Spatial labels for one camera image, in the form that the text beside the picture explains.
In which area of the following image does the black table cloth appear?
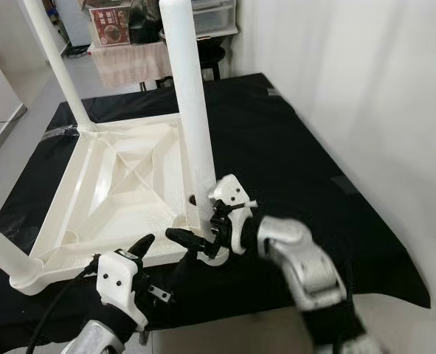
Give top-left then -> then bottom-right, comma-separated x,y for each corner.
0,72 -> 431,353

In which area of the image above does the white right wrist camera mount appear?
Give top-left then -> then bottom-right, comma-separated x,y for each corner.
209,174 -> 258,256

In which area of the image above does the white plastic table top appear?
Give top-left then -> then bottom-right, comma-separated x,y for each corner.
10,113 -> 233,296

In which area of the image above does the black round stool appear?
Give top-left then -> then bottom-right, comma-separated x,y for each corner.
198,38 -> 227,80

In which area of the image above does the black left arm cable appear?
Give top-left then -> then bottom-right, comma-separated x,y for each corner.
26,254 -> 102,354

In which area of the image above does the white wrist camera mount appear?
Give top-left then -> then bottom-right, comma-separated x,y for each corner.
209,174 -> 258,256
96,249 -> 150,331

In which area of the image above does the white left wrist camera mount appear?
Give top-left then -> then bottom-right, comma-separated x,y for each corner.
96,249 -> 150,331

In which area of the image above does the black plastic bag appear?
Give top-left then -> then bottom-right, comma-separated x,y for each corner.
128,0 -> 165,44

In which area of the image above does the red printed box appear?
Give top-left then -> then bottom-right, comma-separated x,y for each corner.
89,6 -> 131,47

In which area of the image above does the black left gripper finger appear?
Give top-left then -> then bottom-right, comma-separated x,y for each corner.
126,234 -> 156,260
166,247 -> 201,292

